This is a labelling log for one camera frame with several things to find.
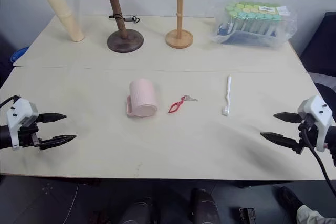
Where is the dark wooden hat stand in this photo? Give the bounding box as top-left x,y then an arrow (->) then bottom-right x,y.
91,0 -> 145,53

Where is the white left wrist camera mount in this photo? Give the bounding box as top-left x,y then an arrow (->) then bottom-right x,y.
6,98 -> 40,152

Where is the cream cylindrical post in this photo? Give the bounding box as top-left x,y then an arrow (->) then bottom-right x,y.
44,0 -> 86,42

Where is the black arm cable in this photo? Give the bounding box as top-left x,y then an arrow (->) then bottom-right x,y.
299,120 -> 336,200
0,95 -> 21,108

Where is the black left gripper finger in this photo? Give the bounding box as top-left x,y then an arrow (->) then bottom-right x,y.
39,134 -> 77,152
36,113 -> 67,124

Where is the beige trouser leg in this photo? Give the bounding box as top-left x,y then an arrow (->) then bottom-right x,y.
296,204 -> 336,224

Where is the white toothbrush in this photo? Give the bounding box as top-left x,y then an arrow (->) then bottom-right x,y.
222,75 -> 233,116

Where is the bagged rack of capped tubes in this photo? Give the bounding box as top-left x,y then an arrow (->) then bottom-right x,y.
209,0 -> 298,51

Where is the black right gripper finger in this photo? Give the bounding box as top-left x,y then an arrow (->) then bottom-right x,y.
272,112 -> 301,124
260,132 -> 299,152

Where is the dark rounded shape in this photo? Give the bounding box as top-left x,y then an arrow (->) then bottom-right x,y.
119,196 -> 159,224

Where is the pink ribbed cup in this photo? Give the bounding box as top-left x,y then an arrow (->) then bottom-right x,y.
125,78 -> 159,118

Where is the black shoe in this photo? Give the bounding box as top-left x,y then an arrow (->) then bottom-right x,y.
277,185 -> 306,215

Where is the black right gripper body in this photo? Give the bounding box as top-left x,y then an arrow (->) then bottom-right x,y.
295,113 -> 320,155

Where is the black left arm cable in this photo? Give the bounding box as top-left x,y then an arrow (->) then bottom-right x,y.
0,95 -> 21,108

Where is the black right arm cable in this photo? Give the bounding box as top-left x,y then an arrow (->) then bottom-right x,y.
299,120 -> 336,200

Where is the blue round object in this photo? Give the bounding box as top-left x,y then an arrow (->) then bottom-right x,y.
10,46 -> 30,63

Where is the small black box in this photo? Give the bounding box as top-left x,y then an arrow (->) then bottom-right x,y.
239,207 -> 257,224

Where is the light wooden tree rack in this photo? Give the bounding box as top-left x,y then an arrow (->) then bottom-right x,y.
159,0 -> 202,49

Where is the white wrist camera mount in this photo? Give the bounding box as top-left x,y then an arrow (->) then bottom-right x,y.
297,95 -> 333,153
6,98 -> 40,152

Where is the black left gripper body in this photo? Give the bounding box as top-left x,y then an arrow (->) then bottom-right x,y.
17,115 -> 43,152

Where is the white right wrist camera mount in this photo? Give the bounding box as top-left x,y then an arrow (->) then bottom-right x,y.
297,95 -> 333,153

